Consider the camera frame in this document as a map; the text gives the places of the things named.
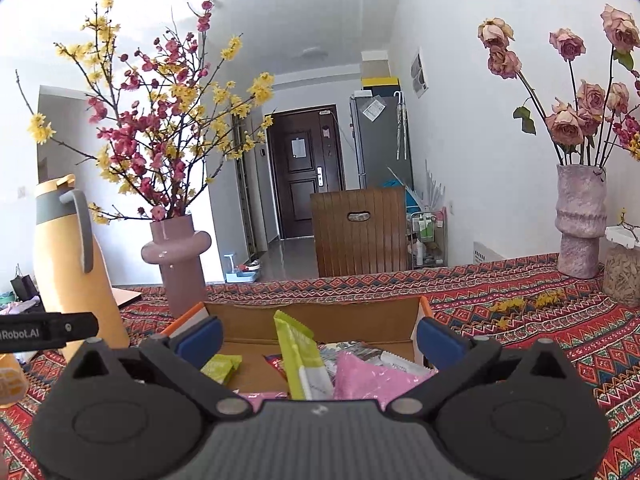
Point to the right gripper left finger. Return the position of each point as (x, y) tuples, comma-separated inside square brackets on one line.
[(176, 361)]

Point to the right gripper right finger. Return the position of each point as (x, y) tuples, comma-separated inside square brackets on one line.
[(461, 363)]

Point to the pink snack packet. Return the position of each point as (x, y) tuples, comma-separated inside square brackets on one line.
[(356, 379)]

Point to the green white snack bar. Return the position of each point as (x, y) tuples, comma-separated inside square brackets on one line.
[(307, 376)]

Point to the person's left hand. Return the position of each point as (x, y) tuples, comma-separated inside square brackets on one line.
[(13, 382)]

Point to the pink glass vase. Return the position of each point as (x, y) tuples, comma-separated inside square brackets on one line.
[(176, 248)]

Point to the textured pink vase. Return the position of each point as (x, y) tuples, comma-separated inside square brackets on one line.
[(581, 218)]

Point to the pink yellow blossom branches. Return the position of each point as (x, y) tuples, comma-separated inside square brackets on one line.
[(166, 123)]

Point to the dark brown door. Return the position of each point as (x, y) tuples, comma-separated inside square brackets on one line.
[(306, 158)]

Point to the grey refrigerator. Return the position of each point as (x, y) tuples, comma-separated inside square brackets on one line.
[(381, 139)]

